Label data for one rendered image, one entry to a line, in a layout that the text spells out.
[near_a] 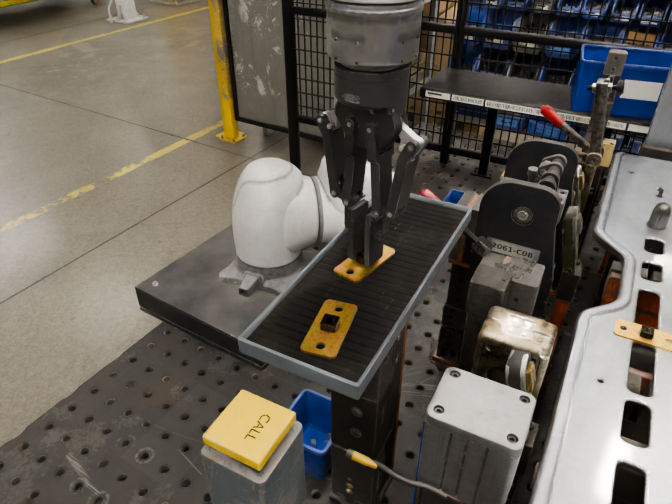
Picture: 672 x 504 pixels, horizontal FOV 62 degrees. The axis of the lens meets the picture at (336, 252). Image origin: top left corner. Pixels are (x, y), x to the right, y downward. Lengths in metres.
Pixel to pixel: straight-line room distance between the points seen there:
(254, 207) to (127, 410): 0.47
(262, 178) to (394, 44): 0.69
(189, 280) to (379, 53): 0.92
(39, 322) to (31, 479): 1.53
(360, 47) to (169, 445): 0.80
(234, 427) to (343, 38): 0.36
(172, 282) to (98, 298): 1.33
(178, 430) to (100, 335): 1.38
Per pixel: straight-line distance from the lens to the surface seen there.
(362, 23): 0.53
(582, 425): 0.77
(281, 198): 1.17
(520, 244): 0.88
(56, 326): 2.58
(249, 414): 0.52
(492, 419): 0.60
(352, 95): 0.55
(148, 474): 1.08
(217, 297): 1.28
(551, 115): 1.27
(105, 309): 2.58
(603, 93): 1.24
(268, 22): 3.49
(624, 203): 1.27
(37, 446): 1.19
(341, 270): 0.67
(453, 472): 0.64
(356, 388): 0.53
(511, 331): 0.74
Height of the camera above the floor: 1.56
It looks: 35 degrees down
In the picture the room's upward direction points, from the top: straight up
